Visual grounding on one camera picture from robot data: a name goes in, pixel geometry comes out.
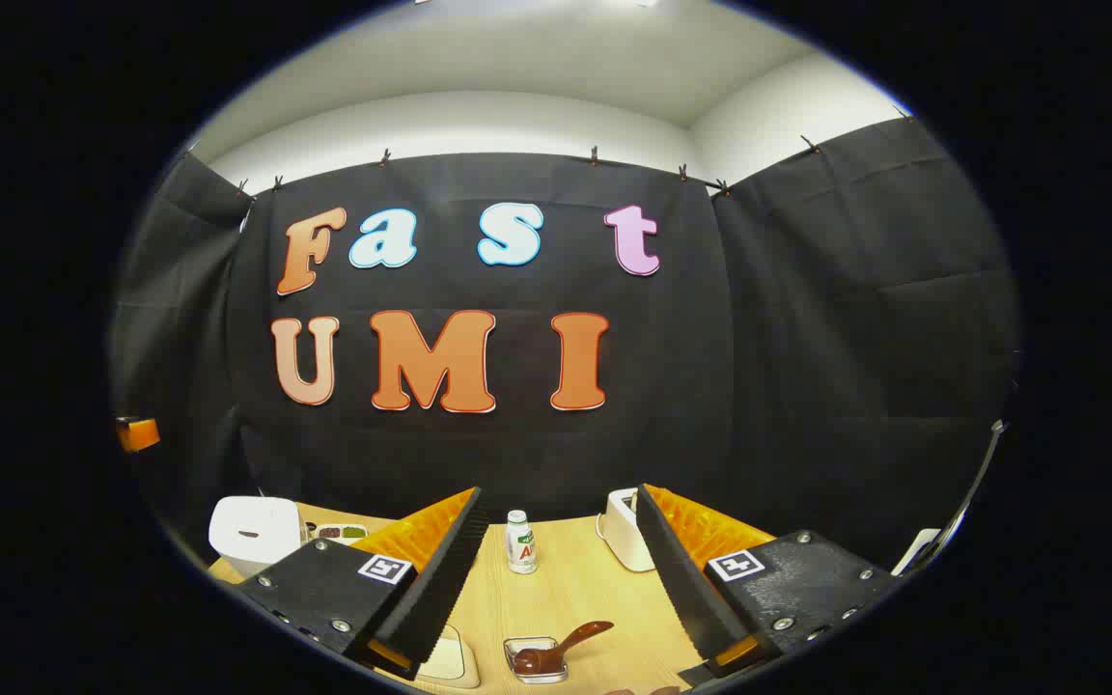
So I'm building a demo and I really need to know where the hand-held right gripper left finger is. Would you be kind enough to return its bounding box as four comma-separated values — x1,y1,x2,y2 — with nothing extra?
236,486,491,681

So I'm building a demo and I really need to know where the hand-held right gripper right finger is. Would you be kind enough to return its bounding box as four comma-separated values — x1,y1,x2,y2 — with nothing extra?
635,483,904,677

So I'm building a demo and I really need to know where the metal wire chopstick holder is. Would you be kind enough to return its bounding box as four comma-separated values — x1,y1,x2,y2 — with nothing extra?
503,635,570,684

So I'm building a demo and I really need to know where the brown wooden spoon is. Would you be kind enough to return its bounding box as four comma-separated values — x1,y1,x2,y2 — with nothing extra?
513,621,615,675

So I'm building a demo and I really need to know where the white rice cooker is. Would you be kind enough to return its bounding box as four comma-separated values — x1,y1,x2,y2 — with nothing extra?
208,496,304,578

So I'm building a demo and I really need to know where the white drink bottle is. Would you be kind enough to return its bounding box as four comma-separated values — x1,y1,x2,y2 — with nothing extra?
506,510,538,575

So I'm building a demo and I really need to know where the white toaster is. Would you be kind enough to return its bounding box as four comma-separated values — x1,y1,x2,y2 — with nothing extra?
597,487,658,572

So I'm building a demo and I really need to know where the black backdrop cloth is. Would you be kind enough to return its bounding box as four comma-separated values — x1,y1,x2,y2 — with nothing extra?
110,116,1020,580

